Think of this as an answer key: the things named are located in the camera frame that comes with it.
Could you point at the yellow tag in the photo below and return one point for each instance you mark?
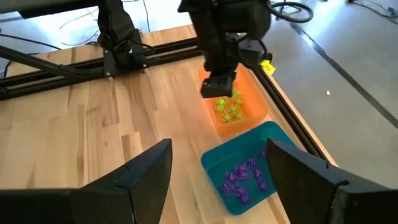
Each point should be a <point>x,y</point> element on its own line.
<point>267,67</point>

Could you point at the teal plastic bin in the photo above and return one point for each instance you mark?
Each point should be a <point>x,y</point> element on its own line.
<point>224,155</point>

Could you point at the black aluminium table frame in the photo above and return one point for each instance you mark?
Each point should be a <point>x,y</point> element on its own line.
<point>174,49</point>

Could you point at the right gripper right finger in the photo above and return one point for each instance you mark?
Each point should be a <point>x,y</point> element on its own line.
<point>304,193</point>

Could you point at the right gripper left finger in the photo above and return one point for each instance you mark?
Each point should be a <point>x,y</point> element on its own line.
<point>130,193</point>

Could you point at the orange translucent plastic bin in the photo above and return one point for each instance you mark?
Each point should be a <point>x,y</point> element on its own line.
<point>255,105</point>

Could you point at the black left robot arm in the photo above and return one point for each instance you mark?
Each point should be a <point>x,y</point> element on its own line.
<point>116,21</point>

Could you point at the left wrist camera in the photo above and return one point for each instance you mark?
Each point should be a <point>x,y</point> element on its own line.
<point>250,53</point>

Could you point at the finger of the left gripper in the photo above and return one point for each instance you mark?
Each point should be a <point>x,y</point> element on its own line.
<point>217,90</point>

